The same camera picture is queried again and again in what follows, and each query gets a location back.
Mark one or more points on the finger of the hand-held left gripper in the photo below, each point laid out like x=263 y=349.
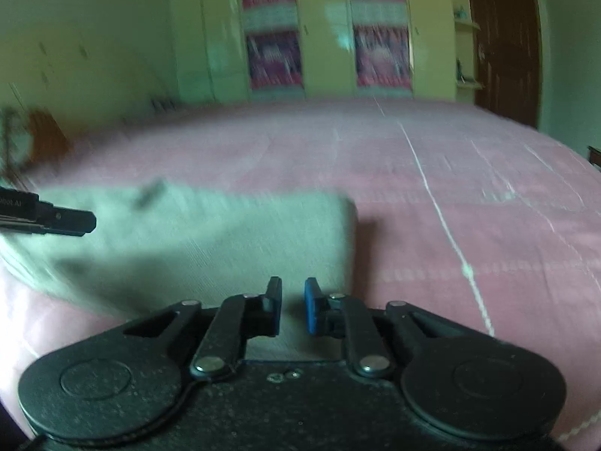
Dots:
x=70 y=221

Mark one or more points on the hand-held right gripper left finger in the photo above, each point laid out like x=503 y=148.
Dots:
x=275 y=307

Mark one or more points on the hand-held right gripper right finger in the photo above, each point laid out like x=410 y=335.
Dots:
x=312 y=307

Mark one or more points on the grey pants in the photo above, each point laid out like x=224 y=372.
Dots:
x=211 y=244

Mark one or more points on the white patterned pillow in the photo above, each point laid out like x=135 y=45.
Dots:
x=11 y=143

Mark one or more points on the orange patterned pillow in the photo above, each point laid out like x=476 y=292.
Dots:
x=47 y=136

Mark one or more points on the cream bed headboard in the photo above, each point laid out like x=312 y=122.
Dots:
x=80 y=80

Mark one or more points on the pink checked bed sheet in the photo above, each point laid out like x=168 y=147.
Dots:
x=469 y=244

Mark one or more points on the cream wardrobe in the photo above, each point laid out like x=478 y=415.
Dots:
x=324 y=56

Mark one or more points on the cream corner shelf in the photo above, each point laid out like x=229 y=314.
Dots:
x=465 y=89

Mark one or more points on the small dark shelf ornament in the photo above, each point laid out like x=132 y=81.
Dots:
x=462 y=71

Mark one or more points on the dark wooden chair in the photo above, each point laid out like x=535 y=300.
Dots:
x=595 y=156

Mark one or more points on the brown wooden door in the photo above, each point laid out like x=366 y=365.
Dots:
x=512 y=47

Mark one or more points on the small teal ornament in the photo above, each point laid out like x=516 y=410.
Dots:
x=461 y=11

